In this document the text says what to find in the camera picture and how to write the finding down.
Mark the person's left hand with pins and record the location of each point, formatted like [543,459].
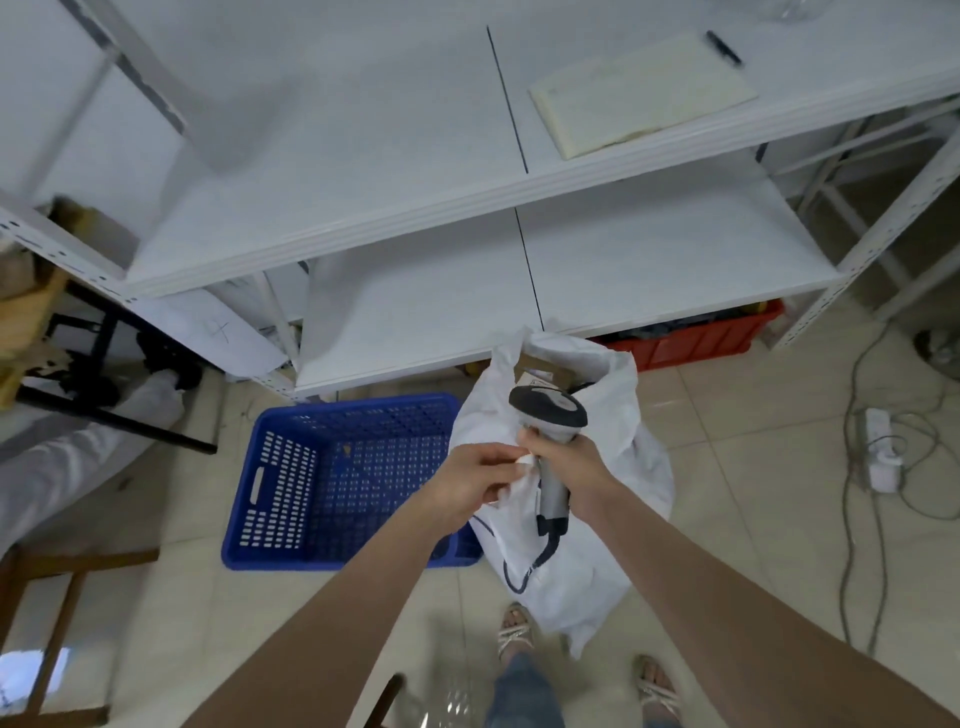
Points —
[472,480]

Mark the person's right hand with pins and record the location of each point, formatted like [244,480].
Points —
[585,472]

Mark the grey handheld barcode scanner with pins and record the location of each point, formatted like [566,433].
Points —
[547,409]

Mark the white woven sack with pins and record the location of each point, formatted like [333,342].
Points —
[592,570]

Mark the big brown box white label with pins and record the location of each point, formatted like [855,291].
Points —
[551,377]

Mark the blue plastic crate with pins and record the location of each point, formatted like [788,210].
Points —
[247,547]

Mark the person's left forearm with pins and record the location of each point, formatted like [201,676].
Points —
[337,622]

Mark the person's right forearm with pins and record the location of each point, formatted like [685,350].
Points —
[750,615]

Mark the person's sandal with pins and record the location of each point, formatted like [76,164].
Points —
[516,630]
[656,686]

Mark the person's left leg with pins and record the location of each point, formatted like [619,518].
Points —
[525,690]

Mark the red plastic crate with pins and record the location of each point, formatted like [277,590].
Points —
[690,345]

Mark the white power strip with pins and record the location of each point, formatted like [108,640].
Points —
[874,427]

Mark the white paper sign sheet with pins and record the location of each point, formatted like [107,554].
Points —
[210,330]

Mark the white power adapter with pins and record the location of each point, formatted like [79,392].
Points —
[891,455]

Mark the white metal shelf rack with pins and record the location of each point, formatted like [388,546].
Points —
[922,281]
[375,150]

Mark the wooden folding table black legs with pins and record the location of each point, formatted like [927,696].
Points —
[112,427]

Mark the wooden chair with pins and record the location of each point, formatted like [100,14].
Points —
[60,600]

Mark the black pen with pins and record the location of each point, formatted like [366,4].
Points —
[724,49]

